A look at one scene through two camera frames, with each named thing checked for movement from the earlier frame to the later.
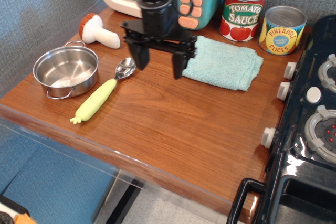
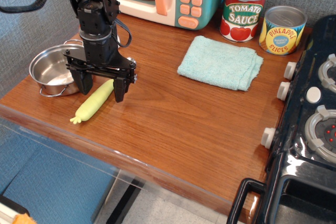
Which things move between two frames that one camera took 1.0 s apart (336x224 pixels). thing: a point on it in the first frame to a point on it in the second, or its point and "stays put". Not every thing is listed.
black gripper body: x=160 y=29 to x=100 y=54
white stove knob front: x=268 y=137 stays put
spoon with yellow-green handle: x=99 y=98 stays put
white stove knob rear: x=290 y=70 stays put
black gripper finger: x=140 y=54 to x=83 y=81
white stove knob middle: x=283 y=91 stays put
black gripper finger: x=180 y=61 to x=121 y=86
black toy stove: x=300 y=186 stays put
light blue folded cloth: x=223 y=64 stays put
